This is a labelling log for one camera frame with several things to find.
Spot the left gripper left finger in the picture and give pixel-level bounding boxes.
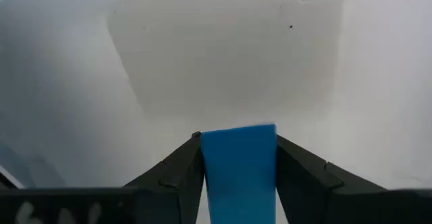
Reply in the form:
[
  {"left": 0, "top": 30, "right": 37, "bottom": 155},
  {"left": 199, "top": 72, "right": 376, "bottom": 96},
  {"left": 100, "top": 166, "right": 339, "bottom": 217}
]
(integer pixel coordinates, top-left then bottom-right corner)
[{"left": 123, "top": 131, "right": 206, "bottom": 224}]

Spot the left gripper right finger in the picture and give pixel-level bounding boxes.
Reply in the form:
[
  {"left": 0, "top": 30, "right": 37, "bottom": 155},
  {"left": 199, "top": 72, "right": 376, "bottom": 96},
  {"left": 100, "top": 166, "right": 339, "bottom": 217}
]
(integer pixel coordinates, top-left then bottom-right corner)
[{"left": 275, "top": 134, "right": 389, "bottom": 224}]

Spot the blue foam block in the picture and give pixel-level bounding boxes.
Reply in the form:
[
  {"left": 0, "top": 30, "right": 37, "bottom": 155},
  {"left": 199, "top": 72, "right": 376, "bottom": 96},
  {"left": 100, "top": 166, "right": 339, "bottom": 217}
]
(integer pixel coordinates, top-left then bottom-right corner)
[{"left": 200, "top": 123, "right": 278, "bottom": 224}]

